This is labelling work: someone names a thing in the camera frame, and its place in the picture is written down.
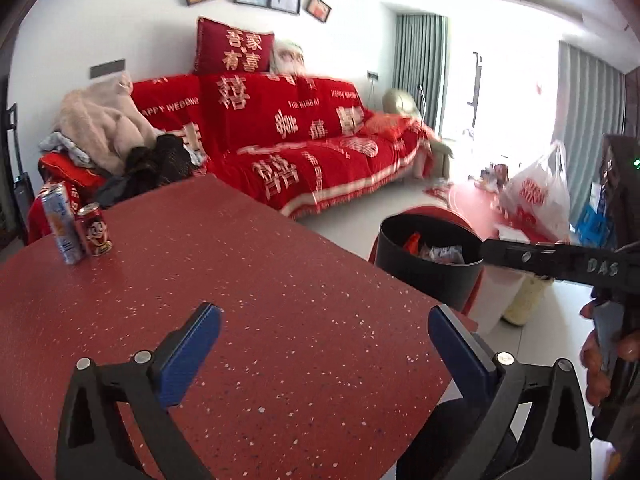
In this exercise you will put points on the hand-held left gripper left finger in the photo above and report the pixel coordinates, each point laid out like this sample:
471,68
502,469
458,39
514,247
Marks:
190,357

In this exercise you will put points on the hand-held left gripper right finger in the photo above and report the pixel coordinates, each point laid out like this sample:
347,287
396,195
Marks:
460,357

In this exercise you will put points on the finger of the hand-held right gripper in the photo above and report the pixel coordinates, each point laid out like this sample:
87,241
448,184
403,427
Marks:
550,260

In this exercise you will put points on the black trash bin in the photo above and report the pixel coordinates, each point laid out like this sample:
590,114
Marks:
415,285

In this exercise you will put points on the person's right hand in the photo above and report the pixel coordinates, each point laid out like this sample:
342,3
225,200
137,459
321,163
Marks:
595,370

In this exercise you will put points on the white paper napkin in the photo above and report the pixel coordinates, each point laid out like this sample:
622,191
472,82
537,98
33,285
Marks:
515,235

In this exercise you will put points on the cream patterned cylinder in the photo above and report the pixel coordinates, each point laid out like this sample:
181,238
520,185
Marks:
527,302

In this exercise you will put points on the white red printed plastic bag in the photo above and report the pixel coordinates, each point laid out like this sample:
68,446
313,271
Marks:
537,195

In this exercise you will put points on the red round side table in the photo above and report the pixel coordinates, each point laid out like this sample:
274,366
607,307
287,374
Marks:
475,210

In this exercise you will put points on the grey green curtain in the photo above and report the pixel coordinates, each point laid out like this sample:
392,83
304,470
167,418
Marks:
420,70
590,125

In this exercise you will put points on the short red can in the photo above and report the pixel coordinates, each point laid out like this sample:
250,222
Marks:
95,232

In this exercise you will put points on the tall blue white can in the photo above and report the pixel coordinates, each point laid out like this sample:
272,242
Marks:
62,225

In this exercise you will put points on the small red embroidered cushion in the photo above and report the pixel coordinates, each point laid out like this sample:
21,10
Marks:
390,125

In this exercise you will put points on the beige armchair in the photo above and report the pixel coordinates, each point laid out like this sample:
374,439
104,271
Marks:
400,102

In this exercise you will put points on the red folded cloth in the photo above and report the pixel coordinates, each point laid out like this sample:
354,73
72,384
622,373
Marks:
70,172

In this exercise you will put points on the red printed sofa cover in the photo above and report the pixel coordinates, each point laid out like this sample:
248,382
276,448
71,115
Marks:
300,160

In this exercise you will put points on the upright vacuum cleaner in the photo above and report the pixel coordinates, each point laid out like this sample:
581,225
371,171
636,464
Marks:
20,190

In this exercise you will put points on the grey crumpled clothes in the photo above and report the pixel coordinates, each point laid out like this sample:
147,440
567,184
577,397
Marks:
65,150

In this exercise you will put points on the beige fluffy coat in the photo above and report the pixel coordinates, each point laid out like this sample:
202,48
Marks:
105,120

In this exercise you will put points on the large red cushion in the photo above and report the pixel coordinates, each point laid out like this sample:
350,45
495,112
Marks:
235,47

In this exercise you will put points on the white printed pillow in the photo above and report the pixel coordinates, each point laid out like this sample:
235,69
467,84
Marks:
289,57

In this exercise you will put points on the grey wall panel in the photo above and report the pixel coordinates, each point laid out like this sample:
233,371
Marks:
107,69

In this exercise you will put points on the small red photo frame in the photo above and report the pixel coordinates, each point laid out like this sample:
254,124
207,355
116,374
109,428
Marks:
318,8

